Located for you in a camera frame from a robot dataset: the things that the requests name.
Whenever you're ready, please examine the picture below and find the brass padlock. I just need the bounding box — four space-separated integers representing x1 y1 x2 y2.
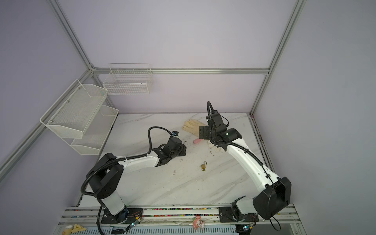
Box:
201 161 207 171

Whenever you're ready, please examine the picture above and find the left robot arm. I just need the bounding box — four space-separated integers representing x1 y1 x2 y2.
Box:
80 136 187 217

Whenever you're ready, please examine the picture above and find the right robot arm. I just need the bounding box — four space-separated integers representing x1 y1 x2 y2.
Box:
199 113 292 220

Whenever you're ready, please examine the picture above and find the white knit glove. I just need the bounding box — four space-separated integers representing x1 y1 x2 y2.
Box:
207 141 226 154

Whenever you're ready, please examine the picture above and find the cream leather glove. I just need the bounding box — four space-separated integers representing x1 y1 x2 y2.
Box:
182 119 207 137

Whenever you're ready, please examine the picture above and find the pink toy figure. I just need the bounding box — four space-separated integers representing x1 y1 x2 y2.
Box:
193 215 205 230

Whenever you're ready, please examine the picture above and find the white mesh two-tier shelf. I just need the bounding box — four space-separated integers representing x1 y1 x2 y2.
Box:
40 80 118 155

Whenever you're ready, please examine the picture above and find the yellow toy figure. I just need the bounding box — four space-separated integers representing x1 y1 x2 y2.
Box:
62 224 87 235

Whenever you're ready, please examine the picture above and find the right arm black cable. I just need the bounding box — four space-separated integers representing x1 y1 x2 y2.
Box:
206 101 282 232

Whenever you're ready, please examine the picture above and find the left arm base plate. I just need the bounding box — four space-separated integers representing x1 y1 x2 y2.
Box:
101 208 144 224

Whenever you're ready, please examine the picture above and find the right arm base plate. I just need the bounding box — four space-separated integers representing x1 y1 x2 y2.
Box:
218 207 259 223

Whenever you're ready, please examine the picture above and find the white wire basket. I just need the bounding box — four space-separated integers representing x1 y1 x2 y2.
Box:
103 63 153 95

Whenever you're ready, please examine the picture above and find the aluminium front rail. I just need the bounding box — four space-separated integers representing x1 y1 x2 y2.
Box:
53 204 306 235

